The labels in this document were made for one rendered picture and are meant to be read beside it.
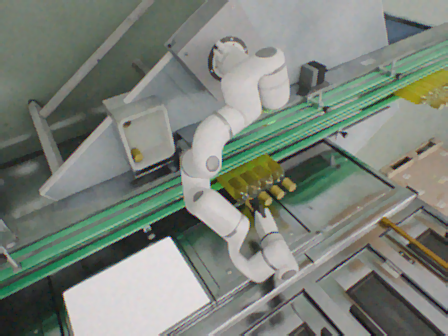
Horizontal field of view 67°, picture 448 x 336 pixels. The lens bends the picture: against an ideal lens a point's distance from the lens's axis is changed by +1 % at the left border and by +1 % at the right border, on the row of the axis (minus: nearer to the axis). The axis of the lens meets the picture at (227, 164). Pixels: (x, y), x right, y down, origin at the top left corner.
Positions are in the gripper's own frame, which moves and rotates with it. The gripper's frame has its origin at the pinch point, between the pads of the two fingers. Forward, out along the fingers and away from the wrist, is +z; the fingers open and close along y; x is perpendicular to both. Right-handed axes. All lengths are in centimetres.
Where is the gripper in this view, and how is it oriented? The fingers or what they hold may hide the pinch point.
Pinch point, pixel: (254, 207)
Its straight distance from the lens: 122.5
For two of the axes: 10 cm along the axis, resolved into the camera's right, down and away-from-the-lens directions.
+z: -3.1, -6.2, 7.3
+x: -9.5, 2.4, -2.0
